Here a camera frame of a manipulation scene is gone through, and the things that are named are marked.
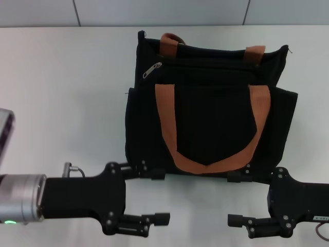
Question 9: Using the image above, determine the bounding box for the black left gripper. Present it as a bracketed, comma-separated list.
[41, 160, 171, 238]

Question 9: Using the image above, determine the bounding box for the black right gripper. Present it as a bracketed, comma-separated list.
[227, 164, 329, 239]

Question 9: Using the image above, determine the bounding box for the black bag with orange handles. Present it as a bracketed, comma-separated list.
[124, 30, 299, 178]

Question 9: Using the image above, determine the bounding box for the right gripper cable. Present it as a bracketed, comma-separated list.
[314, 221, 329, 241]

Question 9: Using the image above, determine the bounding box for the grey left gripper cable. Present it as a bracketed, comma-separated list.
[63, 162, 86, 178]

